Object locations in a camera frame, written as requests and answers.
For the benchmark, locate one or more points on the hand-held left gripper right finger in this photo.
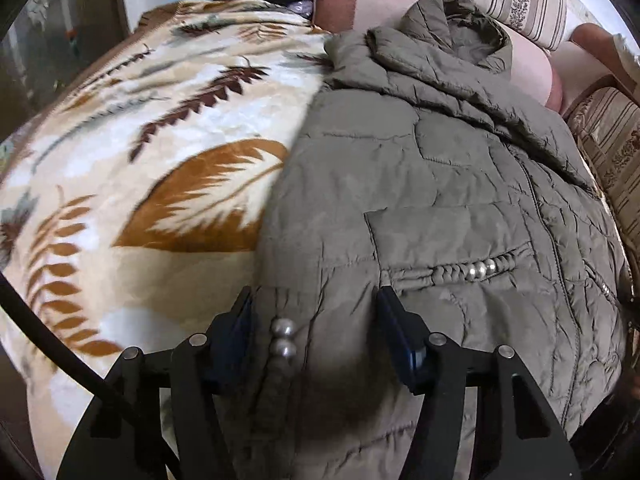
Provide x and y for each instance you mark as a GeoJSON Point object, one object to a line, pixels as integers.
{"type": "Point", "coordinates": [400, 341]}

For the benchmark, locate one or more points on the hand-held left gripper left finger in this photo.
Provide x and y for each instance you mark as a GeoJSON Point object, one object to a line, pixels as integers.
{"type": "Point", "coordinates": [242, 331]}

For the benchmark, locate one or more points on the olive quilted jacket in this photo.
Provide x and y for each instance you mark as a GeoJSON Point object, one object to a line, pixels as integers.
{"type": "Point", "coordinates": [425, 185]}

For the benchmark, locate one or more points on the leaf print blanket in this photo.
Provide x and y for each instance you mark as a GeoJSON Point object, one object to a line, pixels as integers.
{"type": "Point", "coordinates": [150, 125]}

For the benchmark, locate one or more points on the striped floral side cushion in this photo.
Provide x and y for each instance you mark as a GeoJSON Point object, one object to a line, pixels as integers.
{"type": "Point", "coordinates": [615, 150]}

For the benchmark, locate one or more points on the purple shiny cloth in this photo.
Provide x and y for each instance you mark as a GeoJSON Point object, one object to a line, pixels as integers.
{"type": "Point", "coordinates": [300, 7]}

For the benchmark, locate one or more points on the pink seat cushion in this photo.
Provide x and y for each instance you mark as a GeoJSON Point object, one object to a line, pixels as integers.
{"type": "Point", "coordinates": [365, 0]}

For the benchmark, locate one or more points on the glass door cabinet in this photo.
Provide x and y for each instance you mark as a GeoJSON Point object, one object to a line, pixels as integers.
{"type": "Point", "coordinates": [50, 35]}

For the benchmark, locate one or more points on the brown pink cushion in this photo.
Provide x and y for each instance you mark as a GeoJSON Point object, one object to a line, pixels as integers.
{"type": "Point", "coordinates": [590, 42]}

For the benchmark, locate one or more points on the white cloth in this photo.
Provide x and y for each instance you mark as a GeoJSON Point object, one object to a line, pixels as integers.
{"type": "Point", "coordinates": [627, 52]}

